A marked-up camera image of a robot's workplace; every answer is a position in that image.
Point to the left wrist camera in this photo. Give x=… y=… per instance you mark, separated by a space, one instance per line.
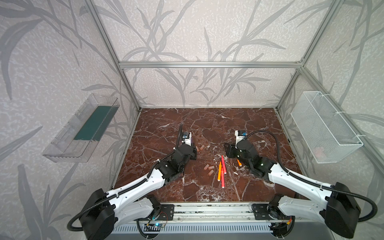
x=187 y=138

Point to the white wire mesh basket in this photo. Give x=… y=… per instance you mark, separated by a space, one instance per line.
x=326 y=132

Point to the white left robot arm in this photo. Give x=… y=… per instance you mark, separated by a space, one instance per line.
x=104 y=211

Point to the aluminium cage frame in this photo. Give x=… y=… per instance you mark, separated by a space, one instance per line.
x=298 y=66

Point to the pink highlighter pen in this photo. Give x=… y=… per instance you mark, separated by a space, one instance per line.
x=224 y=170
x=222 y=179

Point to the pink highlighter pen upper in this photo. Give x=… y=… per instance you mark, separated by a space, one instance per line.
x=224 y=170

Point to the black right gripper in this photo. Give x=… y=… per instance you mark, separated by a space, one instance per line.
x=231 y=150

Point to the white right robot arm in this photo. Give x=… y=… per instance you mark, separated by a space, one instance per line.
x=333 y=205

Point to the yellow-orange highlighter pen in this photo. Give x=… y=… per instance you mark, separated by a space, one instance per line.
x=219 y=172

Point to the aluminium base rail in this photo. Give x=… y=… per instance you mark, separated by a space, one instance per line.
x=212 y=218

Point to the clear plastic wall tray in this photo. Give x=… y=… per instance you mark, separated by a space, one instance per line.
x=78 y=139

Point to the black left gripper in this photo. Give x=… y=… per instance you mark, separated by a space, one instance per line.
x=181 y=140

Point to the pink highlighter pen lower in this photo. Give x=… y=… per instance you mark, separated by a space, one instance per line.
x=222 y=179

